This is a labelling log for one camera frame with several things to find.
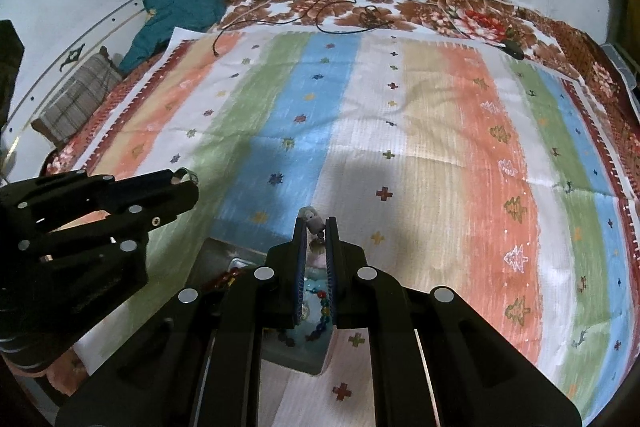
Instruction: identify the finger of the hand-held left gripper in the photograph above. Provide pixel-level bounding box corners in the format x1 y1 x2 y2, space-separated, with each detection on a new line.
0 168 184 234
30 179 200 290

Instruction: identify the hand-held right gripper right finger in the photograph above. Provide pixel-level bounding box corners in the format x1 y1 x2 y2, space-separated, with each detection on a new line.
325 217 583 427

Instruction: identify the plaid grey cushion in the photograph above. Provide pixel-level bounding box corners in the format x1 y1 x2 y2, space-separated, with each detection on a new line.
31 48 124 148

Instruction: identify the colourful striped mat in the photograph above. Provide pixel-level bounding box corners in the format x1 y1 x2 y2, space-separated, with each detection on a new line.
75 27 640 427

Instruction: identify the multicolour glass bead bracelet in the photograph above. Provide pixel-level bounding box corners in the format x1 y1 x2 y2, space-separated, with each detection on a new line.
276 289 332 346

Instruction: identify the silver metal tin box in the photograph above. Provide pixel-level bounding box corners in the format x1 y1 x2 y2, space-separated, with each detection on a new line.
187 237 337 376

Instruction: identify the dark red yellow bead bracelet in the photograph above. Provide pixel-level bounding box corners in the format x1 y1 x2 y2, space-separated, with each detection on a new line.
202 271 244 294

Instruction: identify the tangled black cable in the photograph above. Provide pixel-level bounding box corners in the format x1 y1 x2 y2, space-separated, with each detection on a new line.
315 4 397 34

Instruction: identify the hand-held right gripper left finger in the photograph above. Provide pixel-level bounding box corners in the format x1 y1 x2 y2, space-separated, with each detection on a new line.
55 217 308 427

